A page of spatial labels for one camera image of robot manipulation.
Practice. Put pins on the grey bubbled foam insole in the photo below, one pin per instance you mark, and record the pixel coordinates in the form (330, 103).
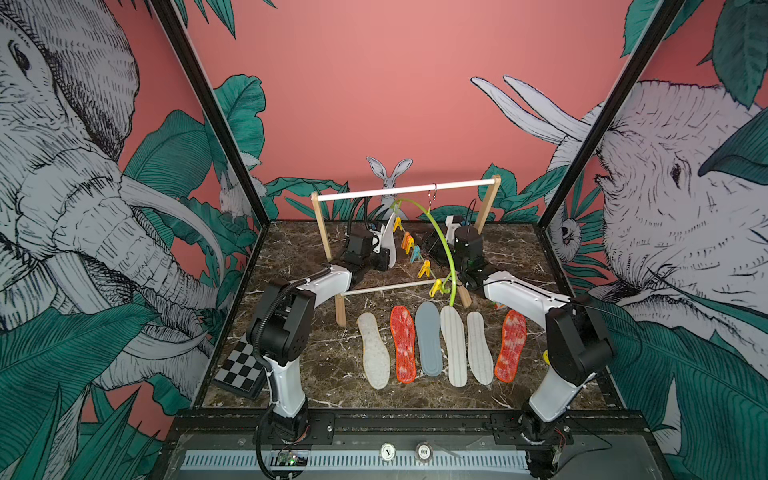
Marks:
(427, 323)

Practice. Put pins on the light blue clothespin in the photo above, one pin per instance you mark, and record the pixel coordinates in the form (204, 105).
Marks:
(416, 255)

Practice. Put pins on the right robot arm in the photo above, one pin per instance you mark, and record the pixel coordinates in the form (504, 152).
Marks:
(577, 340)

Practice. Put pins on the green clothes hanger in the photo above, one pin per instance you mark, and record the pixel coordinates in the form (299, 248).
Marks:
(448, 285)

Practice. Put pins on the black frame post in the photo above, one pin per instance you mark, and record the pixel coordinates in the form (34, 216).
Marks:
(170, 20)
(659, 23)

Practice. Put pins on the left black frame post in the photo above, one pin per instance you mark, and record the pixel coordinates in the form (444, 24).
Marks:
(170, 20)

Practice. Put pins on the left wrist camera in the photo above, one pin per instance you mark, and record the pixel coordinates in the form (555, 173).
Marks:
(377, 231)

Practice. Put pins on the yellow-edged felt insole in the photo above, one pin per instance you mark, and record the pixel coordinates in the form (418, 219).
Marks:
(376, 359)

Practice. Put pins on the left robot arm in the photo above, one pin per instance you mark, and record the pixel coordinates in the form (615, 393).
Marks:
(281, 323)

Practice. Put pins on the checkerboard calibration plate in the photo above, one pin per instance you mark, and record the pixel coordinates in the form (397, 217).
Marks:
(240, 373)

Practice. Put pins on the white thin insole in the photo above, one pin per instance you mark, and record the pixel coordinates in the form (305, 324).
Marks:
(479, 356)

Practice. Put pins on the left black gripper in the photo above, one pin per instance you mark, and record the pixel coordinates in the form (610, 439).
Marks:
(384, 254)

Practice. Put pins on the orange-edged felt insole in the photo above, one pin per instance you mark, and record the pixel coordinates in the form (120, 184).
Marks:
(403, 333)
(514, 337)

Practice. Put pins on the orange clothespin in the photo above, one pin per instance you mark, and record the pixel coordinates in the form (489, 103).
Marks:
(405, 240)

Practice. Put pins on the wooden hanger rack frame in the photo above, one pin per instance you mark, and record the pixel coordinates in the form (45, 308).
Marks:
(494, 184)

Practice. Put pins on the white striped fabric insole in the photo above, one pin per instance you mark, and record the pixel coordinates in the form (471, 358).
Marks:
(453, 332)

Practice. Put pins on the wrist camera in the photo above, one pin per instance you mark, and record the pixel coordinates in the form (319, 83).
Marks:
(377, 231)
(452, 224)

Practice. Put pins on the small green circuit board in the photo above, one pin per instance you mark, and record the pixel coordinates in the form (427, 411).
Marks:
(289, 459)

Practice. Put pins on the right black frame post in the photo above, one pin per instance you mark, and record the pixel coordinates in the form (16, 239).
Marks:
(659, 23)

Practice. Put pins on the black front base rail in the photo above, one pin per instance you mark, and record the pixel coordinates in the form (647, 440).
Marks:
(329, 426)

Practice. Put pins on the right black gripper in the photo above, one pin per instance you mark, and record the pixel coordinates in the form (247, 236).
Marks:
(434, 253)

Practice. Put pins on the yellow clothespin at hanger end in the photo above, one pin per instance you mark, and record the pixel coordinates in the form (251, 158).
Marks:
(436, 288)

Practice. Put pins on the white embossed foam insole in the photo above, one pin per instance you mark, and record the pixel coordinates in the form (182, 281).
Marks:
(388, 243)

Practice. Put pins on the white perforated vent strip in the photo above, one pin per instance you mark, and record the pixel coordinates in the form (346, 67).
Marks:
(327, 460)

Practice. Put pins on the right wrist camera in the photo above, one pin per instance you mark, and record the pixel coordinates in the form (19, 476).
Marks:
(452, 224)

